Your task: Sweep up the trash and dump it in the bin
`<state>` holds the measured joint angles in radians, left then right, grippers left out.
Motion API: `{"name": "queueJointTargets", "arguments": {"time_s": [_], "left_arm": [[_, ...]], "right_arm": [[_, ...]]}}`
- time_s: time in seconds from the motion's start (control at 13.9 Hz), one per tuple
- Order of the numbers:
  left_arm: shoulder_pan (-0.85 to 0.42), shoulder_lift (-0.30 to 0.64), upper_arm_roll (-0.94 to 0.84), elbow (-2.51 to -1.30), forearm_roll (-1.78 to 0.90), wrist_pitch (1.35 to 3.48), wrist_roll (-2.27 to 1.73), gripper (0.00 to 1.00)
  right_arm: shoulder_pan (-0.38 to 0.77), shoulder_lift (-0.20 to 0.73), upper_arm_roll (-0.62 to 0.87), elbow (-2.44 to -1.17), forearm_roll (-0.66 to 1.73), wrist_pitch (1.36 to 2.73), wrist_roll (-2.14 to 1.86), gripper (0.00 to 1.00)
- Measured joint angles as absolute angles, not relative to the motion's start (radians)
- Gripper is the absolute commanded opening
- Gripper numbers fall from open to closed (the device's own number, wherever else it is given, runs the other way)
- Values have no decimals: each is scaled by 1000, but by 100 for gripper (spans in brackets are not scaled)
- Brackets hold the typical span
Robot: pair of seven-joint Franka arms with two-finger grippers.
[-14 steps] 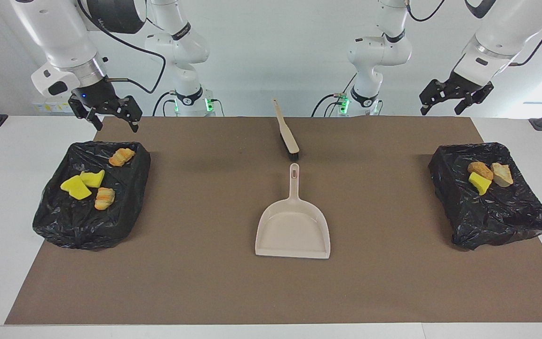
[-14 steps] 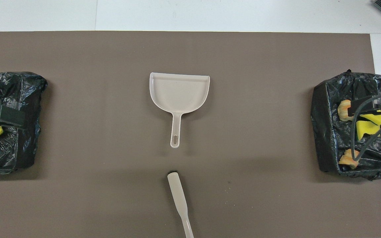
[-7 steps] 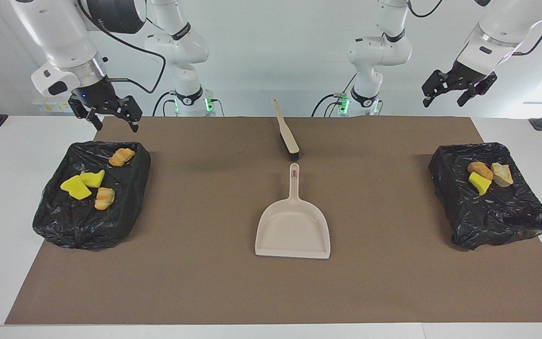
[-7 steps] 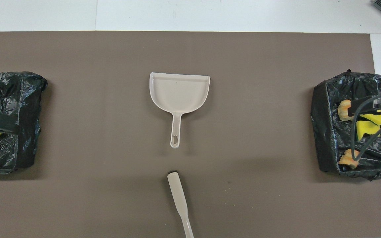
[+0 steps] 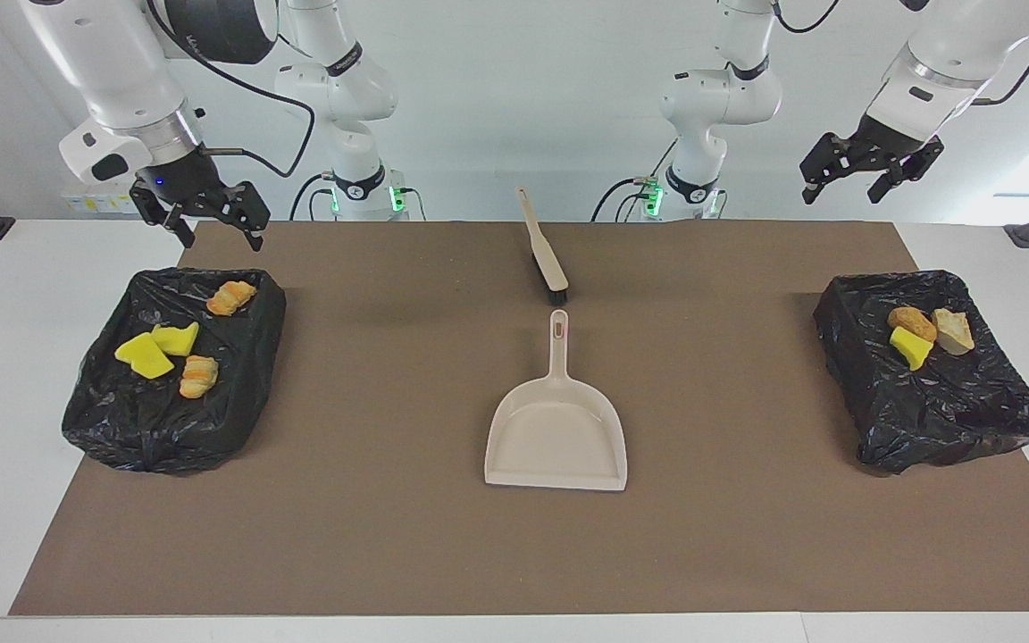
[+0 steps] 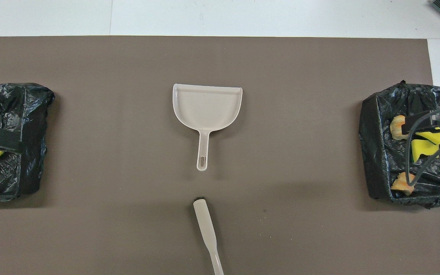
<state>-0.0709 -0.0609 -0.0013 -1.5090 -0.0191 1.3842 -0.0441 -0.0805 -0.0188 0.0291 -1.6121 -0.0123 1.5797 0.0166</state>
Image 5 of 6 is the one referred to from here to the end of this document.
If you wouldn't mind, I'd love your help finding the orange striped croissant toy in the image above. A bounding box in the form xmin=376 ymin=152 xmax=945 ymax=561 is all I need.
xmin=206 ymin=280 xmax=259 ymax=317

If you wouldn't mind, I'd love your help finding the beige plastic dustpan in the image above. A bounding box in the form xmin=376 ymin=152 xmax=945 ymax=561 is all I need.
xmin=483 ymin=309 xmax=629 ymax=492

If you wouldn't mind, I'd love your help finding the bin with black bag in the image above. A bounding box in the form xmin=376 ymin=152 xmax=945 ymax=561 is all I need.
xmin=814 ymin=270 xmax=1029 ymax=476
xmin=62 ymin=266 xmax=288 ymax=474

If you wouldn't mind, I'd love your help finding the black base power cable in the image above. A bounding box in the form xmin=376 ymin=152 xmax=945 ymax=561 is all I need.
xmin=590 ymin=134 xmax=682 ymax=222
xmin=289 ymin=172 xmax=337 ymax=221

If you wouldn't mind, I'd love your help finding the notched yellow sponge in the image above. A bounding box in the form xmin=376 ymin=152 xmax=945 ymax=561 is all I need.
xmin=151 ymin=321 xmax=200 ymax=357

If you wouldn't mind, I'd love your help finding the white wall socket box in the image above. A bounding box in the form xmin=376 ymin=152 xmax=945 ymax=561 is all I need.
xmin=62 ymin=183 xmax=142 ymax=215

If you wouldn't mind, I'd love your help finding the beige hand brush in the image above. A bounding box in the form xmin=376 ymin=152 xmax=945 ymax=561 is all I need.
xmin=515 ymin=187 xmax=571 ymax=306

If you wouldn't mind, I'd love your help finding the brown table mat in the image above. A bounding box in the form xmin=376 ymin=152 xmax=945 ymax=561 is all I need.
xmin=8 ymin=221 xmax=1029 ymax=617

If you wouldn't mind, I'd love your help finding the pale striped croissant toy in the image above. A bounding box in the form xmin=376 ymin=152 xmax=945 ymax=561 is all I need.
xmin=179 ymin=355 xmax=220 ymax=400

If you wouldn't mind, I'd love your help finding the yellow sponge wedge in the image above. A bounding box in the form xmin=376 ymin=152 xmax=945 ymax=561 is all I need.
xmin=113 ymin=332 xmax=175 ymax=380

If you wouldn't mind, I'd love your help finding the brown peanut-shaped bread toy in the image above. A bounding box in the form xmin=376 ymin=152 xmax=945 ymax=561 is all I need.
xmin=888 ymin=305 xmax=938 ymax=345

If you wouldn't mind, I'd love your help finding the curved yellow sponge piece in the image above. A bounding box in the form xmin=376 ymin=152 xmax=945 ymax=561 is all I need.
xmin=890 ymin=327 xmax=934 ymax=372

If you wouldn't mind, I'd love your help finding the pale bread chunk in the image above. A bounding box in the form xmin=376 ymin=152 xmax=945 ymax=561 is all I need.
xmin=932 ymin=308 xmax=976 ymax=357

